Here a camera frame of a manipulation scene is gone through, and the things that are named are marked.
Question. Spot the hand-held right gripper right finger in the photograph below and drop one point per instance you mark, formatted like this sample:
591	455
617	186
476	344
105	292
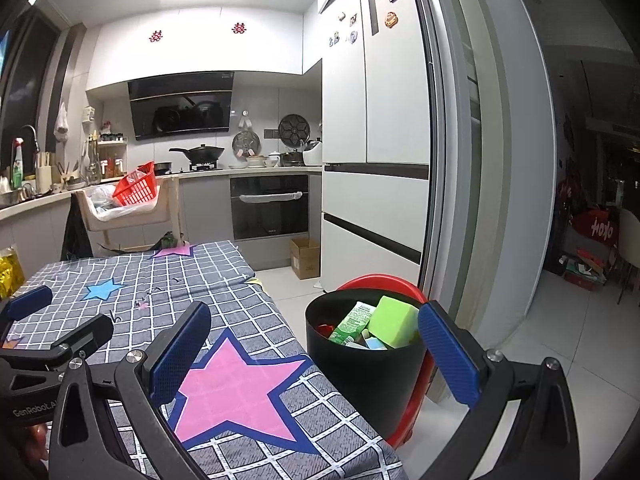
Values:
450	355

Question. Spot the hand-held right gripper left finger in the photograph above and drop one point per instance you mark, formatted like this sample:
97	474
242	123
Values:
182	350

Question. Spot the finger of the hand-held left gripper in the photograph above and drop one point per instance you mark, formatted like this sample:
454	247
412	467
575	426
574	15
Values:
80	332
25	302

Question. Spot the green sponge block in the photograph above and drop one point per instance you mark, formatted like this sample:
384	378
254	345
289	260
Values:
395	320

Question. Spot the white plastic bag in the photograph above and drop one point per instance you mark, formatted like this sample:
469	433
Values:
61	120
375	344

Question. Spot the black trash bin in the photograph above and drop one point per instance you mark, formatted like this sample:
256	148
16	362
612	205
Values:
360	385

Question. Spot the green and white packet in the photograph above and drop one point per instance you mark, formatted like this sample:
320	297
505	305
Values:
352	322

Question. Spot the red plastic bag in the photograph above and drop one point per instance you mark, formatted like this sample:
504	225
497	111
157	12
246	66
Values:
326	330

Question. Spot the person's left hand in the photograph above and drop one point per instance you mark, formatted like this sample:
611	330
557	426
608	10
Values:
32	437

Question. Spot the gold foil bag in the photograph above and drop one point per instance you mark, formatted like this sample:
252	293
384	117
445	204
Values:
10	270

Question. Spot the grey checkered tablecloth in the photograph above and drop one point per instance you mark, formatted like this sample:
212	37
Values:
240	290

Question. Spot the black hanging cloth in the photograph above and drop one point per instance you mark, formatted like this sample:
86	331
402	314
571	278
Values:
77	235

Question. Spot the kitchen counter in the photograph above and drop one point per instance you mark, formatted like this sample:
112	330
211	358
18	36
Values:
40	203

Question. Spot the red plastic stool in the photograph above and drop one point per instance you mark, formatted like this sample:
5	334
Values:
380	280

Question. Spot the beige crate chair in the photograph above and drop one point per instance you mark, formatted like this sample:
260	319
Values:
125	225

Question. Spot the white utensil holder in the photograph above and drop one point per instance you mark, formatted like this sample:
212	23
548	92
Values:
44	175

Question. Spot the spray bottle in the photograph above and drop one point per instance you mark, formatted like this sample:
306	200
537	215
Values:
17	170

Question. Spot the cardboard box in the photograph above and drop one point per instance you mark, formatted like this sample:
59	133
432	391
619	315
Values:
305	260

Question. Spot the red plastic basket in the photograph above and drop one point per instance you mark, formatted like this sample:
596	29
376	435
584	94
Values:
135	190

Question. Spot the black built-in oven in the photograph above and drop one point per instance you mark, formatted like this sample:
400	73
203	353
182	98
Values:
270	215

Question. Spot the hanging white plastic bag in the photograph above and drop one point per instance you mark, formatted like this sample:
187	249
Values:
61	120

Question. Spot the red printed bag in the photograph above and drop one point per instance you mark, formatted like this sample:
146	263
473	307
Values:
597	230

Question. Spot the black wok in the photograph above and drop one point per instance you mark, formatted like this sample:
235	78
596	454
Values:
202	152

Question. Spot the round hanging pan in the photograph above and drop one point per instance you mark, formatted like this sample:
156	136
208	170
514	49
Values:
246	142
294	130

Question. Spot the white rice cooker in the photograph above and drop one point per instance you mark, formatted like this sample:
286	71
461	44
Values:
312	155

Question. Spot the black range hood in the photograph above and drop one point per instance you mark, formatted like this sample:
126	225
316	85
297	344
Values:
175	105

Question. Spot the white refrigerator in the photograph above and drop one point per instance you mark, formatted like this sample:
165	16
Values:
395	110

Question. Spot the red paper decoration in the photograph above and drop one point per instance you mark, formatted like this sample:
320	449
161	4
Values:
240	27
156	35

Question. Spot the group of fridge magnets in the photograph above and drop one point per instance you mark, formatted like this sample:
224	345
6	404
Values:
391	20

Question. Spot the white wall cabinets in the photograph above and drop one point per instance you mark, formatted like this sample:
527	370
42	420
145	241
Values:
200	40

